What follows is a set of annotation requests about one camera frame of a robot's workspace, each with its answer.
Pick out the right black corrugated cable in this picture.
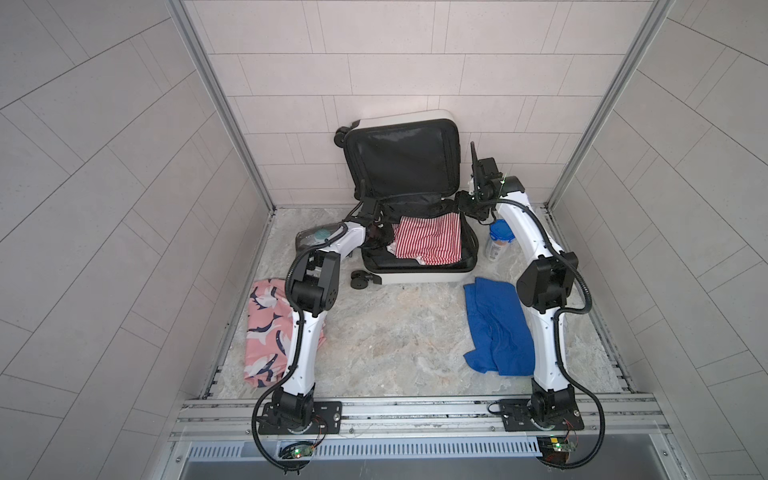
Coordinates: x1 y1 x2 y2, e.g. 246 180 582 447
469 142 607 470

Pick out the green circuit board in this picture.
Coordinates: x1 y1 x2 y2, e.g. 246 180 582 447
537 437 578 465
279 441 315 460

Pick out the aluminium corner post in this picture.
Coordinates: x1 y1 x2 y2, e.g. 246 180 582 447
545 0 675 212
167 0 276 212

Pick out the white ventilation grille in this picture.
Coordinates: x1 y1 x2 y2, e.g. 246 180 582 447
188 437 542 462

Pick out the red white striped garment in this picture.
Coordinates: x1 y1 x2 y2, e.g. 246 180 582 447
386 212 462 266

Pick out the black corrugated cable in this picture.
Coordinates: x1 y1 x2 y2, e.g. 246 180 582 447
250 197 364 473
469 142 607 470

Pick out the pink whale print garment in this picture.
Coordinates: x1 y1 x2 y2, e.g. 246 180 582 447
244 279 327 395

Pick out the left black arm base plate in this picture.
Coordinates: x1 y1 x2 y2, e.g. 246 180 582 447
256 401 343 435

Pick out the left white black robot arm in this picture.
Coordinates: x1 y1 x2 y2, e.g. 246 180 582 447
271 197 381 432

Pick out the left black corrugated cable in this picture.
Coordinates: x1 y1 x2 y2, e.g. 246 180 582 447
250 197 364 473

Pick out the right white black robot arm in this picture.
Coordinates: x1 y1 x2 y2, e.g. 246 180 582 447
455 157 586 431

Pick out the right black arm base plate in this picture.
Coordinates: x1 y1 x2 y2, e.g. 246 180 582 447
490 398 585 432

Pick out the aluminium mounting rail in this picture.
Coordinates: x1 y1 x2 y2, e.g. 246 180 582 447
173 392 670 442

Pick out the blue lid plastic jar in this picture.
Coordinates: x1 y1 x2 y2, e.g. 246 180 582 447
484 219 516 262

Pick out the right green circuit board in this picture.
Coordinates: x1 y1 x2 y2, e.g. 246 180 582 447
537 437 578 465

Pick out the left green circuit board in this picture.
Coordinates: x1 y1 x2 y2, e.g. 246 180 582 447
279 441 315 460

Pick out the detached black suitcase wheel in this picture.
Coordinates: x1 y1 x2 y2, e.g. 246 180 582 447
350 270 383 290

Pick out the left aluminium corner post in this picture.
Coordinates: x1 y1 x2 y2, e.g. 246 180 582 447
167 0 276 212

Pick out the blue cloth garment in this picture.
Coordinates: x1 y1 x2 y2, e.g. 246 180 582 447
464 277 535 377

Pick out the right aluminium corner post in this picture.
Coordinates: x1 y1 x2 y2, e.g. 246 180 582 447
545 0 675 212

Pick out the clear toiletry pouch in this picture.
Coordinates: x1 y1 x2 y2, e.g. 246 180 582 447
295 222 348 253

